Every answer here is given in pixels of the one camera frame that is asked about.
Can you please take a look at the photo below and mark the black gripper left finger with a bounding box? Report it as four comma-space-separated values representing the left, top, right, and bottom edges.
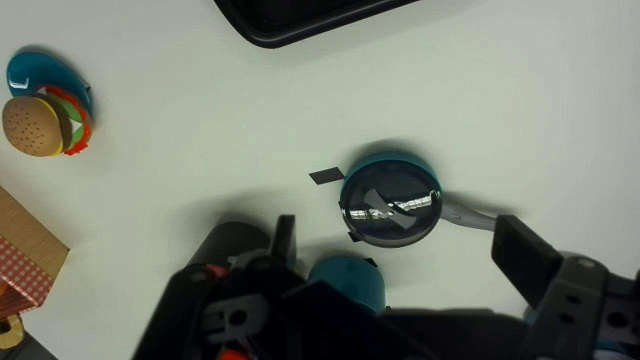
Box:
131, 213, 320, 360

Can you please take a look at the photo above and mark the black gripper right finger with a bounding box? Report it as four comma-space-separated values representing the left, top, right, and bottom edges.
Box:
490, 213, 640, 360

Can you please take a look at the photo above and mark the teal blue toy pot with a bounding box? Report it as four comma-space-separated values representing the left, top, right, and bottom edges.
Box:
305, 252, 636, 360

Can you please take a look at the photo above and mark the black baking tray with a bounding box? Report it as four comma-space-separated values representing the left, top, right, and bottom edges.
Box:
212, 0, 418, 49

